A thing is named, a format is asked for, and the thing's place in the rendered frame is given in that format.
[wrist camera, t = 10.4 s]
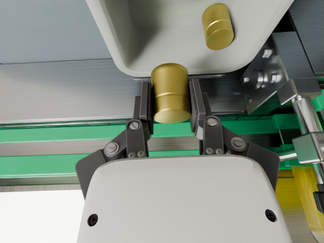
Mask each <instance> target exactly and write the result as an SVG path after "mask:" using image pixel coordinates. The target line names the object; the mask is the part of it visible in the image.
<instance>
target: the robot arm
mask: <svg viewBox="0 0 324 243"><path fill-rule="evenodd" d="M189 95H190V105H191V117H190V125H191V132H192V133H194V136H196V137H197V138H199V155H185V156H161V157H149V150H148V143H147V141H148V140H149V139H150V138H151V135H153V122H154V119H153V117H152V89H151V83H149V82H148V81H143V82H142V91H141V96H136V97H135V103H134V112H133V119H131V120H129V121H128V122H127V124H126V129H125V130H123V131H122V132H121V133H120V134H119V135H117V136H116V137H115V138H114V139H112V140H111V141H110V142H108V143H107V144H106V145H105V147H104V148H103V149H99V150H97V151H95V152H93V153H92V154H90V155H88V156H86V157H84V158H82V159H80V160H79V161H78V162H77V163H76V165H75V171H76V174H77V177H78V181H79V184H80V187H81V191H82V194H83V198H84V201H85V203H84V207H83V212H82V216H81V223H80V228H79V233H78V238H77V243H293V241H292V238H291V235H290V232H289V229H288V226H287V224H286V221H285V218H284V215H283V212H282V210H281V207H280V204H279V202H278V199H277V197H276V194H275V191H276V185H277V179H278V173H279V168H280V162H281V160H280V157H279V156H278V155H277V154H276V153H275V152H273V151H271V150H268V149H266V148H263V147H260V146H258V145H255V144H253V143H247V142H246V141H245V140H244V139H243V138H242V137H240V136H239V135H237V134H236V133H234V132H233V131H231V130H229V129H228V128H226V127H225V126H223V125H222V124H221V120H220V118H219V117H217V116H215V115H212V111H211V107H210V103H209V99H208V95H207V93H202V92H201V88H200V84H199V80H198V79H192V80H191V81H189Z"/></svg>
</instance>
